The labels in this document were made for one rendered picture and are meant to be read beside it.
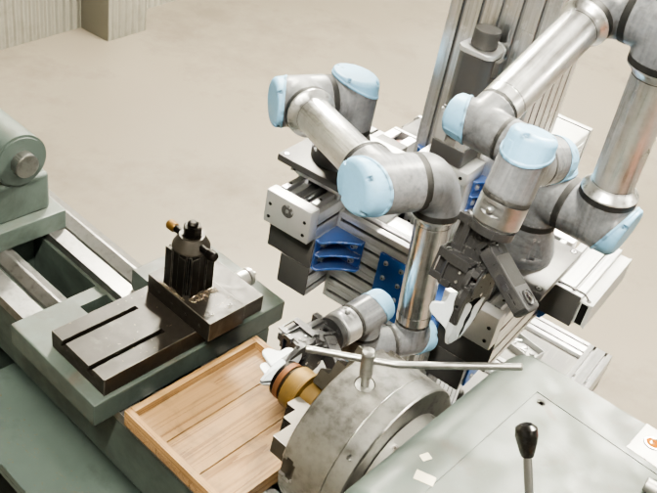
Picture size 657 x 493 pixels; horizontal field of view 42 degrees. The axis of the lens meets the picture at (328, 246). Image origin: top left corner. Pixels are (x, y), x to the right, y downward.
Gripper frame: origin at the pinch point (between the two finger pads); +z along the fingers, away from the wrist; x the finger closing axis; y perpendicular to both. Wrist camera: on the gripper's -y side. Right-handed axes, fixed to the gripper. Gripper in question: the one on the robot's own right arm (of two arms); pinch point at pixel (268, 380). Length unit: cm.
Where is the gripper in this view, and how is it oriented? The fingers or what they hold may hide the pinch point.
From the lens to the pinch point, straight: 160.9
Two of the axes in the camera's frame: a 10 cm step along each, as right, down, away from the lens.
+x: 1.6, -8.0, -5.8
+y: -7.1, -5.0, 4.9
